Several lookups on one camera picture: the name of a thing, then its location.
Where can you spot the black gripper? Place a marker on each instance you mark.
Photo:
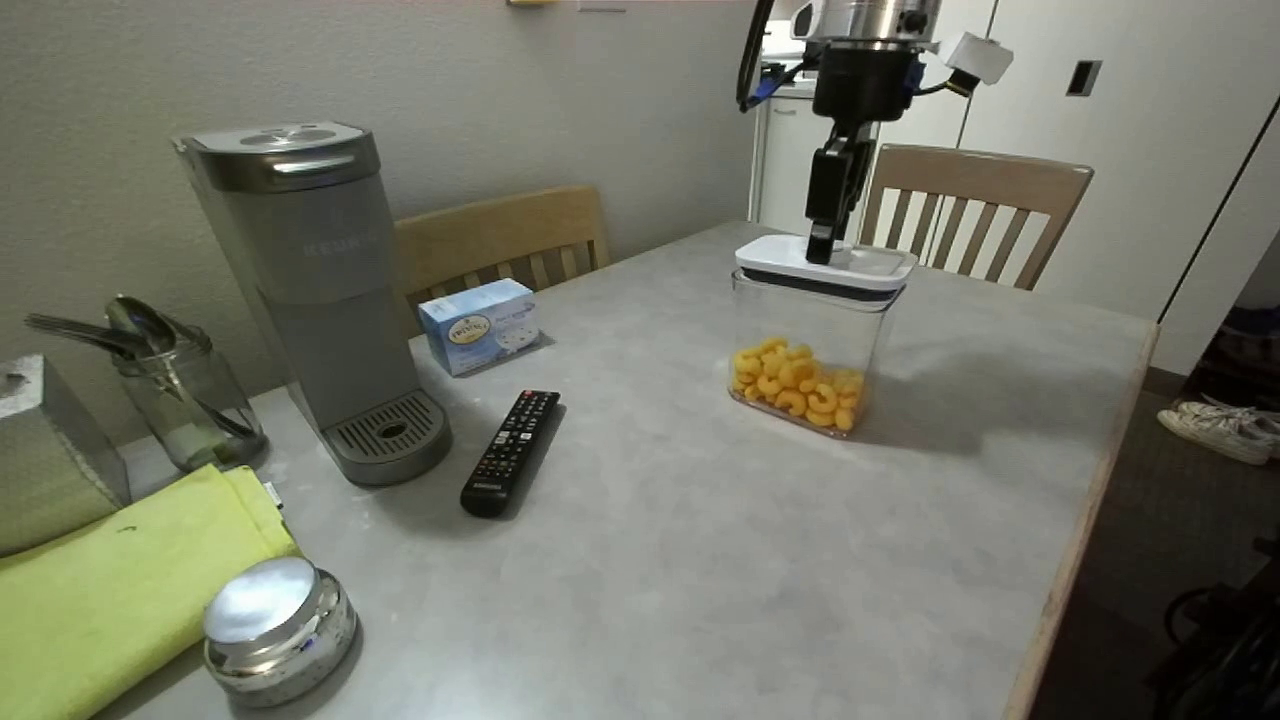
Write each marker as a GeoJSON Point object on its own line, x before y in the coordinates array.
{"type": "Point", "coordinates": [864, 80]}

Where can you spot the white rectangular container lid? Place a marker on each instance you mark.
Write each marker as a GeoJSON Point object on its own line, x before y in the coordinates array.
{"type": "Point", "coordinates": [864, 266]}

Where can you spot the clear plastic storage container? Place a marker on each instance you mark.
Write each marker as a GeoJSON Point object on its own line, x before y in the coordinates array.
{"type": "Point", "coordinates": [807, 333]}

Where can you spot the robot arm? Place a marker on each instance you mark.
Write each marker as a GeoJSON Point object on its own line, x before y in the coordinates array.
{"type": "Point", "coordinates": [875, 23]}

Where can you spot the clear container with yellow food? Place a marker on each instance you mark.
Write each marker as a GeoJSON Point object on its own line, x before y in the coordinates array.
{"type": "Point", "coordinates": [799, 386]}

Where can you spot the white kitchen cabinet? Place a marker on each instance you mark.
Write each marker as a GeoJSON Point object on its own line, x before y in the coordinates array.
{"type": "Point", "coordinates": [786, 175]}

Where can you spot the slatted light wooden chair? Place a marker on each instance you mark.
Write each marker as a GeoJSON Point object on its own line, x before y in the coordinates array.
{"type": "Point", "coordinates": [1003, 181]}

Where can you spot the wooden chair with broad backrest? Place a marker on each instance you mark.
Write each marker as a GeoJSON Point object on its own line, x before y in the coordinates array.
{"type": "Point", "coordinates": [493, 235]}

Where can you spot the light blue cardboard box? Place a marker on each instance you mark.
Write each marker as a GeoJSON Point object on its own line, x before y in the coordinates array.
{"type": "Point", "coordinates": [483, 326]}

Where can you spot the black remote control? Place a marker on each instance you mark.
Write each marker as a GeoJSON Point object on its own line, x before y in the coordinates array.
{"type": "Point", "coordinates": [510, 455]}

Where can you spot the white shoes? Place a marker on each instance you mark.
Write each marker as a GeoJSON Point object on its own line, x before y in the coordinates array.
{"type": "Point", "coordinates": [1222, 435]}

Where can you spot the grey coffee maker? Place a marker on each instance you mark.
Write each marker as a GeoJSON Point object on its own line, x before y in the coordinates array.
{"type": "Point", "coordinates": [320, 294]}

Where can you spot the dark tangled floor item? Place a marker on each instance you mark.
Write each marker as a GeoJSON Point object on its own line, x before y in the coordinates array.
{"type": "Point", "coordinates": [1226, 642]}

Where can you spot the clear plastic pitcher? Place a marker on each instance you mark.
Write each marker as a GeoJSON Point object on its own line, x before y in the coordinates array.
{"type": "Point", "coordinates": [175, 386]}

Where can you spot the round silver metal tin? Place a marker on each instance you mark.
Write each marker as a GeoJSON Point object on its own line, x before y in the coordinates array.
{"type": "Point", "coordinates": [277, 626]}

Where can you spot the lime green cloth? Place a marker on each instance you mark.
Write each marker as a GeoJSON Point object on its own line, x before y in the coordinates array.
{"type": "Point", "coordinates": [123, 584]}

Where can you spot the grey metal box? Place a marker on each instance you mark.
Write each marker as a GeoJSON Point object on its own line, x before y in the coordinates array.
{"type": "Point", "coordinates": [45, 466]}

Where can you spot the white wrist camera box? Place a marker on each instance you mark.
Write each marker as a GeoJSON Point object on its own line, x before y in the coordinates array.
{"type": "Point", "coordinates": [983, 56]}

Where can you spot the black wall plate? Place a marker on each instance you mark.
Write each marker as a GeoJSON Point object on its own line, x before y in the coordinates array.
{"type": "Point", "coordinates": [1085, 76]}

